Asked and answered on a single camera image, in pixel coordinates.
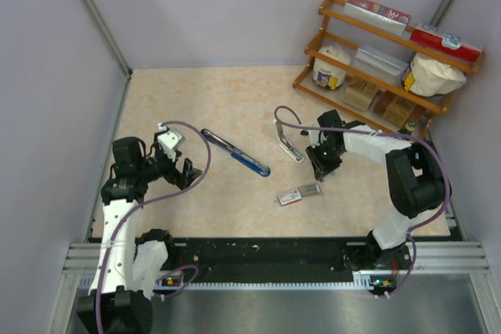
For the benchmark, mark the red white wrap box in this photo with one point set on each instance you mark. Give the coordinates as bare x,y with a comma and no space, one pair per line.
445,42

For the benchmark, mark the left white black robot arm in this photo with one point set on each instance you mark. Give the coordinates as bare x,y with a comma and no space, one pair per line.
119,298

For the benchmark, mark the wooden three-tier shelf rack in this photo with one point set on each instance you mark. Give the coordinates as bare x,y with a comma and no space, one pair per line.
337,28

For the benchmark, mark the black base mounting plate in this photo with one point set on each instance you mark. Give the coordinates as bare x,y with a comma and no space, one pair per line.
279,260

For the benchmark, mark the red foil roll box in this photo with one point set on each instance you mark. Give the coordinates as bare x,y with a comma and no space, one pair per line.
377,15

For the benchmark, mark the blue metal stapler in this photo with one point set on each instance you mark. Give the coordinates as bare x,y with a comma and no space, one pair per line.
237,154

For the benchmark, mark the small white stapler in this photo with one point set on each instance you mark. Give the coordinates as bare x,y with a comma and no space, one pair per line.
285,145

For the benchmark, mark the red white staple box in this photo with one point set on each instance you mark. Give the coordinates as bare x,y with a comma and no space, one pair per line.
299,194

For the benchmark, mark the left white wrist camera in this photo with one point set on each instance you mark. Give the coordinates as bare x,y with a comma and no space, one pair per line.
170,139

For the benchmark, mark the light brown cardboard box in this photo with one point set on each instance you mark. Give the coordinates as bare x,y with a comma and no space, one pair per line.
360,93

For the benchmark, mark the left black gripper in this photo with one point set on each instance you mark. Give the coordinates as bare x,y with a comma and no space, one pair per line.
176,177

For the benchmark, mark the dark brown cardboard box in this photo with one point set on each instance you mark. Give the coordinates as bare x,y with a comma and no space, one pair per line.
397,110

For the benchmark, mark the white bag with yellow label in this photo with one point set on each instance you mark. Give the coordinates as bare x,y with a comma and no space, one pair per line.
427,77

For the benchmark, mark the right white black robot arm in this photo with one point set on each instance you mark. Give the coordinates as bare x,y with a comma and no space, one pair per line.
415,180

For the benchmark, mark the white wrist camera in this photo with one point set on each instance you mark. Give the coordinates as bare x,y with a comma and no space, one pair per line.
315,137
170,139

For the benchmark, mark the aluminium frame rail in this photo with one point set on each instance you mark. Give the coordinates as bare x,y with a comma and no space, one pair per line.
432,258

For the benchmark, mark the grey slotted cable duct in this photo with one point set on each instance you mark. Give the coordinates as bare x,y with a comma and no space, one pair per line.
358,282

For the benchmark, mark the green glass bottle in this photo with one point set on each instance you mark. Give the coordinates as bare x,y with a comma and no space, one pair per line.
407,132

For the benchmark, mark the silver grey long box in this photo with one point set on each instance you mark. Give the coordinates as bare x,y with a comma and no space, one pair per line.
379,64

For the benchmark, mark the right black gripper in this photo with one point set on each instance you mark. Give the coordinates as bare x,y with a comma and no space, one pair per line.
321,169

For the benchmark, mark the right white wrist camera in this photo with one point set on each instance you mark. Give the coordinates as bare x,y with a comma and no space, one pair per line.
315,137

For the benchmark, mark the white jar with label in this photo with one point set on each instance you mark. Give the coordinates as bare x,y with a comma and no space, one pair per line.
327,75

